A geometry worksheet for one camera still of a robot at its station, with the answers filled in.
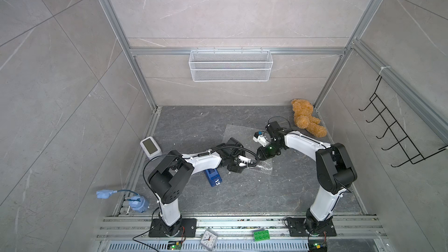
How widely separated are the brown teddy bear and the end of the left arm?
1.36ft

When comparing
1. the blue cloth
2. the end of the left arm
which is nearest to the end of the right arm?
the end of the left arm

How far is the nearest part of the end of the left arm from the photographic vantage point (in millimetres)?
675

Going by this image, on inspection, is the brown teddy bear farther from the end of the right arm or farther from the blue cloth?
the blue cloth

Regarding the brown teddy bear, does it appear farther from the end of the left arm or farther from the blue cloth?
the blue cloth

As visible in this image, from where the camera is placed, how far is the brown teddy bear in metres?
0.97
